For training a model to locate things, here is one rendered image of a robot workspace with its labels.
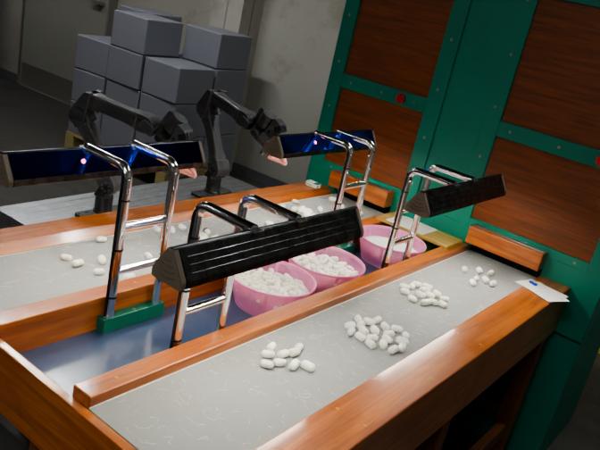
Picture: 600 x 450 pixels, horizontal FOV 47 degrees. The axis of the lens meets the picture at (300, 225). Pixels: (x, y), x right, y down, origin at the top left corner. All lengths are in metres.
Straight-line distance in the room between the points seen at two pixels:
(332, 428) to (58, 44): 6.27
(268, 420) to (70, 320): 0.57
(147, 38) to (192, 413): 3.90
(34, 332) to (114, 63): 3.77
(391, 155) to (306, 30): 2.60
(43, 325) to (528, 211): 1.80
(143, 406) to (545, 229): 1.75
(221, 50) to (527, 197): 2.96
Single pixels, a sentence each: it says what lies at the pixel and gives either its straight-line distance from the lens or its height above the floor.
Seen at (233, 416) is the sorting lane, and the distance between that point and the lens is 1.49.
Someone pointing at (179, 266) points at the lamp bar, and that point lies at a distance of 1.25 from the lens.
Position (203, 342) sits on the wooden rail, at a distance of 1.67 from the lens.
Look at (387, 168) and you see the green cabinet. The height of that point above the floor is 0.94.
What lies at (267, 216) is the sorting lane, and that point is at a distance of 2.65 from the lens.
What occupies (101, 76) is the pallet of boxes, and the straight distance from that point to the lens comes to 5.45.
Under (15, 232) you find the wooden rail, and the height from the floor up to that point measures 0.76.
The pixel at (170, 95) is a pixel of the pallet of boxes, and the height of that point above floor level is 0.69.
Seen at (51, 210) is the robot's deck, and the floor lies 0.67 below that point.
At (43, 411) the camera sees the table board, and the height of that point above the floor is 0.68.
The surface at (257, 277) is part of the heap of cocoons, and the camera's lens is 2.11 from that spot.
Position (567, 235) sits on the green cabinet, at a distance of 2.73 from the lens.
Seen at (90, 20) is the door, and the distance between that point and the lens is 7.01.
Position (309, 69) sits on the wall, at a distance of 5.41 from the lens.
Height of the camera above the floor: 1.60
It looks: 19 degrees down
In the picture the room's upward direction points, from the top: 13 degrees clockwise
